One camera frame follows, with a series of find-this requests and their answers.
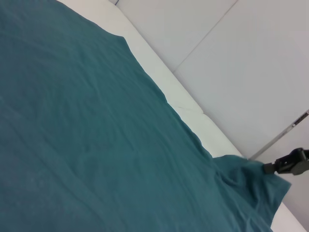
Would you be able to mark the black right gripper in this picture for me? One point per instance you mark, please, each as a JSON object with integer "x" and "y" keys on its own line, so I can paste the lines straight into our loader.
{"x": 299, "y": 166}

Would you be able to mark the grey labelled metal strip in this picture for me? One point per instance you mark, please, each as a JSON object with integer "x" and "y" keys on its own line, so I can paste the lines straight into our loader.
{"x": 299, "y": 120}

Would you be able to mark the teal blue t-shirt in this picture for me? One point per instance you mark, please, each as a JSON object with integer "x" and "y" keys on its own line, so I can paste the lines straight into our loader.
{"x": 96, "y": 120}

